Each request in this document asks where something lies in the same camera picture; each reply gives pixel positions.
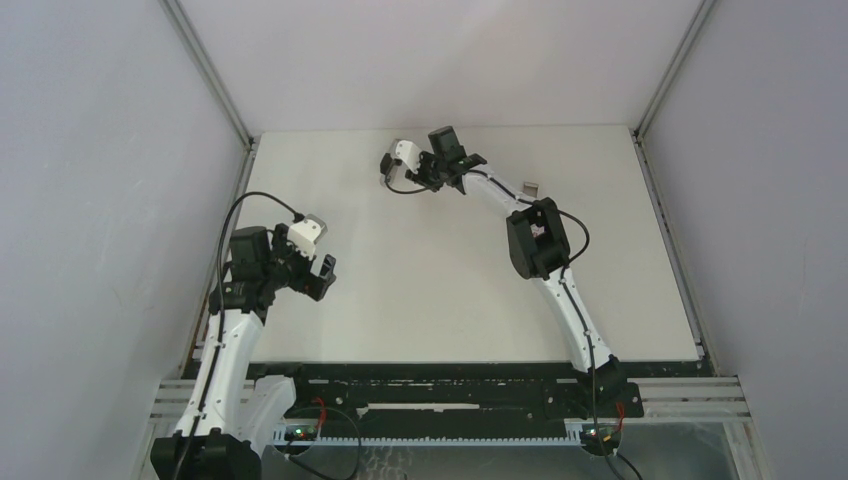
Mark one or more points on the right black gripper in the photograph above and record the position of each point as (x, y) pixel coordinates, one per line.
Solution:
(419, 178)

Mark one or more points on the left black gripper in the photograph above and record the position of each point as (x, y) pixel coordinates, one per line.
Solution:
(309, 283)

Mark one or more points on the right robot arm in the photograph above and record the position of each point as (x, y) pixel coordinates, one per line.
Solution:
(539, 251)

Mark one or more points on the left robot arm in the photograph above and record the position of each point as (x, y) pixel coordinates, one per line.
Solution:
(221, 435)

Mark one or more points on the grey black long stapler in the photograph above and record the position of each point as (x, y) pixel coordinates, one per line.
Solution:
(387, 167)

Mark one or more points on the closed red staple box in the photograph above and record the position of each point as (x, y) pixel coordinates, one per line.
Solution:
(537, 230)

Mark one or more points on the left controller board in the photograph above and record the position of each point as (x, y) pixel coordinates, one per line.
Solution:
(301, 433)

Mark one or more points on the controller board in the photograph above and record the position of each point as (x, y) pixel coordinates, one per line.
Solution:
(602, 441)
(301, 433)

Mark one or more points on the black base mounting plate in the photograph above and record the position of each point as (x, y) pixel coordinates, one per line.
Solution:
(463, 401)

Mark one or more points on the right controller board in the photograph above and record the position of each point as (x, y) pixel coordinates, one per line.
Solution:
(602, 441)

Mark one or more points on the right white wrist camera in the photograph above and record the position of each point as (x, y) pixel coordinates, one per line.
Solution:
(407, 153)

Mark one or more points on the white cable duct rail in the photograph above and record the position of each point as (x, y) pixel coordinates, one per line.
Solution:
(570, 438)

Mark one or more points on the right aluminium frame post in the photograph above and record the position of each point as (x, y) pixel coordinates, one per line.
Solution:
(680, 55)

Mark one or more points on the aluminium frame post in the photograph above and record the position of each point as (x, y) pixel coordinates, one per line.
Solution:
(680, 55)
(199, 55)

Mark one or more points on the left aluminium frame post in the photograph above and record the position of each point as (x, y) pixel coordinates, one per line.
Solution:
(199, 55)

